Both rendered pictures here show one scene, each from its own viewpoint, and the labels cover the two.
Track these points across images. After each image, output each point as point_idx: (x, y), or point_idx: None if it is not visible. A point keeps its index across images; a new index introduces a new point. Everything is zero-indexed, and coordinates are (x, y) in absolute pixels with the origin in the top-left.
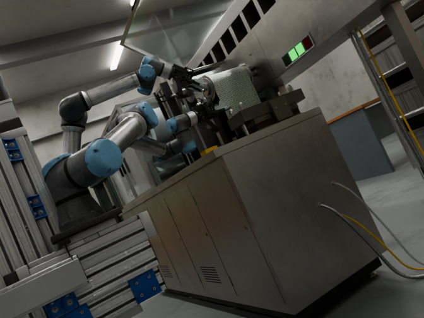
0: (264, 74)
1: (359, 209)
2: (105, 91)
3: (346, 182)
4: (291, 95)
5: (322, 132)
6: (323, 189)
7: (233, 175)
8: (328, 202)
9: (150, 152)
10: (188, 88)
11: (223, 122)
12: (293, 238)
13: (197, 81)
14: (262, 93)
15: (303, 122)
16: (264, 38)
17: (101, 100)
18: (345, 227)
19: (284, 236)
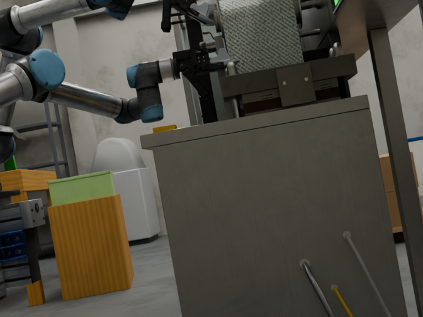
0: (324, 9)
1: (383, 290)
2: (40, 13)
3: (373, 238)
4: (329, 64)
5: (355, 142)
6: (321, 240)
7: (161, 181)
8: (322, 263)
9: (88, 111)
10: (189, 16)
11: None
12: (234, 301)
13: (197, 9)
14: (325, 39)
15: (322, 119)
16: None
17: (36, 23)
18: (341, 312)
19: (219, 293)
